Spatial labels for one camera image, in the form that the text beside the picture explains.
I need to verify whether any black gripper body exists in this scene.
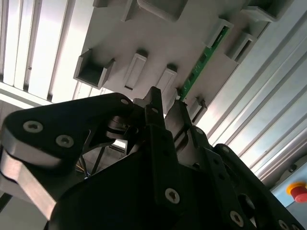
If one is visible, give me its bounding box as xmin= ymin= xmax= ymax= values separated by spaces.
xmin=45 ymin=143 xmax=232 ymax=230

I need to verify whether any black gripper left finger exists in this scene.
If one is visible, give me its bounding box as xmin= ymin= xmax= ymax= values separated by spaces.
xmin=0 ymin=86 xmax=182 ymax=221

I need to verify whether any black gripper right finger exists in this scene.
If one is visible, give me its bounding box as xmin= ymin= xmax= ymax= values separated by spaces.
xmin=165 ymin=99 xmax=307 ymax=230

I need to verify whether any green RAM stick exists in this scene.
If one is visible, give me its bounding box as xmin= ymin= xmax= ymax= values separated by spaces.
xmin=179 ymin=25 xmax=230 ymax=102

